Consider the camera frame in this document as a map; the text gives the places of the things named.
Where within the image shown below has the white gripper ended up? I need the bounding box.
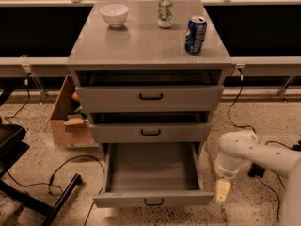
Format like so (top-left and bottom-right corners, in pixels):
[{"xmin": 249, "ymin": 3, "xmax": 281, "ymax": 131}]
[{"xmin": 214, "ymin": 130, "xmax": 259, "ymax": 204}]

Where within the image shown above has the grey bottom drawer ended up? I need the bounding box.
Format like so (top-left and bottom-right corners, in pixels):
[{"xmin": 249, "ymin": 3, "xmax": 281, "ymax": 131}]
[{"xmin": 94, "ymin": 142, "xmax": 214, "ymax": 208}]

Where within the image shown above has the grey drawer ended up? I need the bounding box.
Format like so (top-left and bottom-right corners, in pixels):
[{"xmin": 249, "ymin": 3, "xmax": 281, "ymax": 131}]
[
  {"xmin": 94, "ymin": 142, "xmax": 214, "ymax": 208},
  {"xmin": 76, "ymin": 86, "xmax": 223, "ymax": 113},
  {"xmin": 90, "ymin": 123, "xmax": 211, "ymax": 143}
]

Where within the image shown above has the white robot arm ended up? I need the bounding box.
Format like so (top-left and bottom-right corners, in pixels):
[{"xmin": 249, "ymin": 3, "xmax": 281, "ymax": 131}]
[{"xmin": 214, "ymin": 130, "xmax": 301, "ymax": 226}]

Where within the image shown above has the grey drawer cabinet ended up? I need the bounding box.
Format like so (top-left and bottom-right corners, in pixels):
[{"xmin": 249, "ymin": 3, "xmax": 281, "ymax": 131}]
[{"xmin": 66, "ymin": 0, "xmax": 235, "ymax": 162}]

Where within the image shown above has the grey middle drawer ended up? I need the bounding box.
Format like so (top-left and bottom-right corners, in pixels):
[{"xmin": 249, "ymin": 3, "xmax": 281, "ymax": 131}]
[{"xmin": 90, "ymin": 123, "xmax": 211, "ymax": 143}]

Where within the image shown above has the grey top drawer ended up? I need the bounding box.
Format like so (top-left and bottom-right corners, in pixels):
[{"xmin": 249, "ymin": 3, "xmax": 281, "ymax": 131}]
[{"xmin": 76, "ymin": 86, "xmax": 223, "ymax": 113}]

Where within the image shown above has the black power adapter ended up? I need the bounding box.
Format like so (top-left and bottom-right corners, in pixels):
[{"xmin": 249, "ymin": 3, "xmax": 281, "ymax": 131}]
[{"xmin": 248, "ymin": 164, "xmax": 265, "ymax": 178}]

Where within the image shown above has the blue soda can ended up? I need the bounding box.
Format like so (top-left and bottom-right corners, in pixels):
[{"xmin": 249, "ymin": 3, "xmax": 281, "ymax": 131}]
[{"xmin": 185, "ymin": 15, "xmax": 207, "ymax": 55}]

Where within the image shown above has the cardboard box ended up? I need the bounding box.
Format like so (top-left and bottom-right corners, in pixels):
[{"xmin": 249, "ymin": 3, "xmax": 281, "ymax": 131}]
[{"xmin": 50, "ymin": 75, "xmax": 94, "ymax": 147}]

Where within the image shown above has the orange ball in box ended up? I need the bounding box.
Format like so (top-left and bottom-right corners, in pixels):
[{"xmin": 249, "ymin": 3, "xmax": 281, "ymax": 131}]
[{"xmin": 71, "ymin": 92, "xmax": 79, "ymax": 102}]

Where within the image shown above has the white green soda can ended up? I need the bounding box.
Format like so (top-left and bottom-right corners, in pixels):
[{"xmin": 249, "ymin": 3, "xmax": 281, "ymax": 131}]
[{"xmin": 158, "ymin": 0, "xmax": 173, "ymax": 28}]

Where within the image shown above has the white bowl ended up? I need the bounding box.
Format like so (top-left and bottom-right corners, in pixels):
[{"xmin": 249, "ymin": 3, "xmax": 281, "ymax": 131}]
[{"xmin": 100, "ymin": 4, "xmax": 129, "ymax": 27}]

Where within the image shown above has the black chair base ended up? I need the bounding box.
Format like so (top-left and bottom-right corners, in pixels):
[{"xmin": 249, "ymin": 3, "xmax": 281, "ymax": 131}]
[{"xmin": 0, "ymin": 88, "xmax": 84, "ymax": 226}]

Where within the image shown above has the black cable far right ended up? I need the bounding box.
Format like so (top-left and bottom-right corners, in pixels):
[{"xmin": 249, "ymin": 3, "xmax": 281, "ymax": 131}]
[{"xmin": 254, "ymin": 140, "xmax": 301, "ymax": 221}]

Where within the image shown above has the black cable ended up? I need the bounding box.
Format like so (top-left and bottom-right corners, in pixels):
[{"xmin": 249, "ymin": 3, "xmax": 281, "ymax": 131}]
[
  {"xmin": 227, "ymin": 75, "xmax": 257, "ymax": 134},
  {"xmin": 254, "ymin": 140, "xmax": 301, "ymax": 221}
]

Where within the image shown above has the black cable left wall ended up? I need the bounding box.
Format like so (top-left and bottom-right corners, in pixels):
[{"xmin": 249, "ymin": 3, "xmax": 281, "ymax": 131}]
[{"xmin": 4, "ymin": 73, "xmax": 33, "ymax": 124}]

